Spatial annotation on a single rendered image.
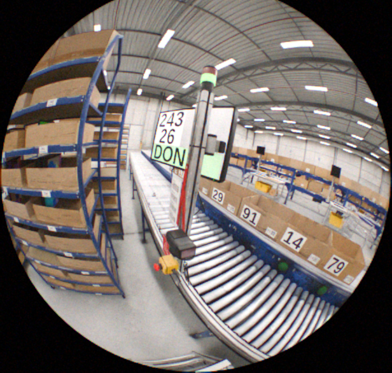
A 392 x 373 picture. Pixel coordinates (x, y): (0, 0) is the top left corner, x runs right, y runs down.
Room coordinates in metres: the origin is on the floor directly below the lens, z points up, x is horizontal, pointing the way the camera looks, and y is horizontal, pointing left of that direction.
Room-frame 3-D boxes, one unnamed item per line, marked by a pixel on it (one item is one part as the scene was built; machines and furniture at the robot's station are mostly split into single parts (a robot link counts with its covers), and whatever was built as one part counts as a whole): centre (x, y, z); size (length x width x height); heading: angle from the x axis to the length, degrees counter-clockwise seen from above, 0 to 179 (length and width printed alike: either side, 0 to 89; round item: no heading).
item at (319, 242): (0.46, -0.82, 0.96); 0.39 x 0.29 x 0.17; 33
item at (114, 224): (1.08, 1.37, 0.98); 0.98 x 0.49 x 1.96; 124
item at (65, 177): (0.36, 0.76, 1.19); 0.40 x 0.30 x 0.10; 123
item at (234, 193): (1.12, -0.38, 0.96); 0.39 x 0.29 x 0.17; 33
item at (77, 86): (0.35, 0.75, 1.59); 0.40 x 0.30 x 0.10; 123
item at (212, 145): (0.55, 0.01, 1.40); 0.28 x 0.11 x 0.11; 33
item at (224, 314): (0.27, -0.40, 0.72); 0.52 x 0.05 x 0.05; 123
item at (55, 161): (0.31, 0.84, 1.21); 0.19 x 0.13 x 0.14; 33
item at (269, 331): (0.05, -0.54, 0.72); 0.52 x 0.05 x 0.05; 123
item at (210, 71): (0.40, 0.01, 1.62); 0.05 x 0.05 x 0.06
